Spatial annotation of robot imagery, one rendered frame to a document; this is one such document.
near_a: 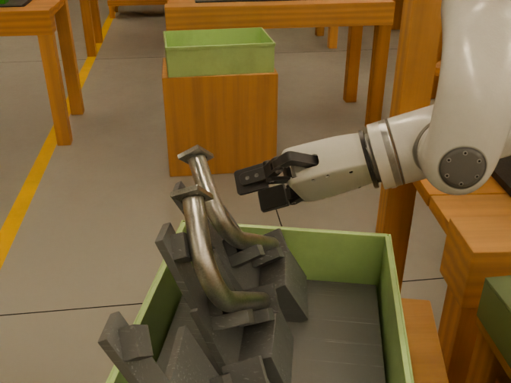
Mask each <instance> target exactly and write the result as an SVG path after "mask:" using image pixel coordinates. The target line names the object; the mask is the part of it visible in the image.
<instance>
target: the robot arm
mask: <svg viewBox="0 0 511 383"><path fill-rule="evenodd" d="M441 21H442V56H441V64H440V76H439V81H438V86H437V91H436V98H435V102H434V104H433V105H430V106H426V107H423V108H420V109H416V110H413V111H410V112H406V113H403V114H401V115H397V116H393V117H391V118H387V119H386V120H385V119H383V120H380V121H378V122H373V123H370V124H367V132H368V133H366V134H364V132H363V130H360V131H359V134H358V133H354V134H348V135H339V136H334V137H330V138H324V139H321V140H317V141H312V142H309V143H305V144H300V145H297V146H294V147H289V148H287V149H285V150H283V152H282V154H281V155H280V156H279V157H274V158H272V159H271V160H266V161H264V162H263V163H260V164H257V165H254V166H250V167H246V168H244V169H239V170H237V171H235V172H234V178H235V182H236V190H237V193H238V194H239V195H247V194H249V193H253V192H258V196H259V203H260V208H261V211H262V212H264V213H265V212H268V211H271V210H276V209H279V208H283V207H287V206H290V205H295V204H298V203H300V202H301V201H305V202H306V201H308V202H310V201H318V200H321V199H324V198H330V197H332V196H336V195H339V194H342V193H345V192H349V191H352V190H354V189H357V188H361V187H363V186H365V185H369V184H371V183H373V186H374V187H375V188H379V182H382V184H383V187H384V189H388V188H397V187H398V186H400V185H404V183H405V184H408V183H411V182H416V181H419V180H422V179H427V180H428V181H429V182H430V184H431V185H432V186H433V187H435V188H436V189H438V190H439V191H441V192H443V193H446V194H449V195H466V194H469V193H472V192H474V191H476V190H477V189H479V188H480V187H481V186H482V185H483V184H484V183H485V182H486V181H487V180H488V179H489V178H490V176H491V175H492V173H493V171H494V170H495V168H496V166H497V164H498V162H499V159H501V158H504V157H508V156H511V0H442V3H441ZM386 122H387V123H386ZM387 124H388V125H387ZM388 127H389V128H388ZM389 132H390V133H389ZM390 135H391V136H390ZM391 138H392V139H391ZM392 143H393V144H392ZM393 145H394V147H393ZM394 148H395V149H394ZM395 154H396V155H395ZM396 156H397V157H396ZM397 159H398V160H397ZM399 167H400V168H399ZM290 168H291V171H290ZM400 170H401V171H400ZM282 172H283V174H284V176H278V175H280V174H281V173H282ZM291 173H292V174H291ZM292 176H293V177H292ZM402 177H403V178H402ZM403 180H404V181H403ZM285 183H287V184H288V185H286V186H285ZM271 184H280V185H275V186H272V187H269V185H271ZM289 202H290V204H289Z"/></svg>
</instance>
